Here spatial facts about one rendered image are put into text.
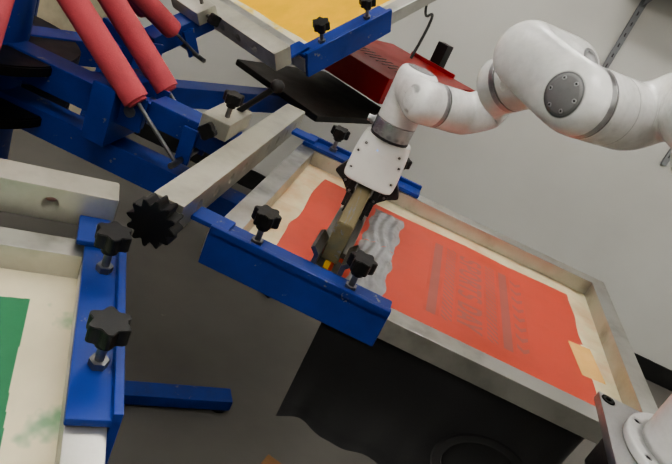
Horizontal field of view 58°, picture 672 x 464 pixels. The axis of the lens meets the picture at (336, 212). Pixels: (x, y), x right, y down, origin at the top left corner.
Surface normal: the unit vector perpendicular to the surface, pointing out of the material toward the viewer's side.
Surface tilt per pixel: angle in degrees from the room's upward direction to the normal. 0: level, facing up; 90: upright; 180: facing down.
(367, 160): 90
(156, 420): 0
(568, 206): 90
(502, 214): 90
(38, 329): 0
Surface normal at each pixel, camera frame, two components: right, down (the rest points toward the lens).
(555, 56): -0.63, -0.42
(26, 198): 0.27, 0.52
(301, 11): -0.01, -0.66
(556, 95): -0.86, -0.12
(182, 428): 0.38, -0.83
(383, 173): -0.21, 0.36
